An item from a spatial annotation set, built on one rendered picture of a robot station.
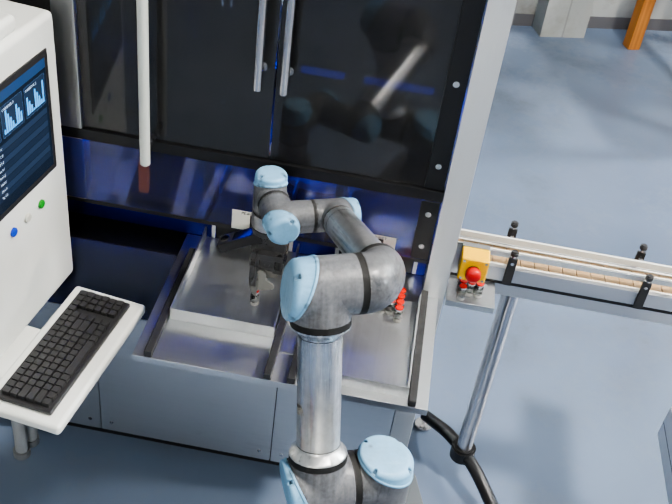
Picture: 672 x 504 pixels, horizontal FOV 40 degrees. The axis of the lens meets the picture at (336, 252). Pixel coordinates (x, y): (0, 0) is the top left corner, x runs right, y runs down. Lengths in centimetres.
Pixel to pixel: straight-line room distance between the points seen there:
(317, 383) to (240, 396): 111
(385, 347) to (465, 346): 138
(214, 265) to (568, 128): 311
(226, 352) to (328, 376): 54
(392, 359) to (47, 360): 82
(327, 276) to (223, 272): 83
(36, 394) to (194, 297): 45
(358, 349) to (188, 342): 41
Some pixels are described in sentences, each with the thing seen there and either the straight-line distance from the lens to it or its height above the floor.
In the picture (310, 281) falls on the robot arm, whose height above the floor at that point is 140.
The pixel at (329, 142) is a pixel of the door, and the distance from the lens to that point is 225.
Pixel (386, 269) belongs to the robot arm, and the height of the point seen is 140.
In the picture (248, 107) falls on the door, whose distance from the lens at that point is 224.
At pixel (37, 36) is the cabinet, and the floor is 152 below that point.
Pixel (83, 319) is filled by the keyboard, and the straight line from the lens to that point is 242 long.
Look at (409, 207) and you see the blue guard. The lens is 231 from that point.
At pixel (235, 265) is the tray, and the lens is 249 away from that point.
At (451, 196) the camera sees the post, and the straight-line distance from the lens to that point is 228.
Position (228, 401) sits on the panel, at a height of 33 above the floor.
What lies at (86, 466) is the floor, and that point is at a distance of 317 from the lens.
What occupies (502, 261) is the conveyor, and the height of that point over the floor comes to 93.
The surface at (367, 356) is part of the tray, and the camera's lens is 228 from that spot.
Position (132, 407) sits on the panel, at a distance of 302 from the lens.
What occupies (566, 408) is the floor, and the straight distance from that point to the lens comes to 357.
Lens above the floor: 247
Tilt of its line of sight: 38 degrees down
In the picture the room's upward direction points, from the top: 8 degrees clockwise
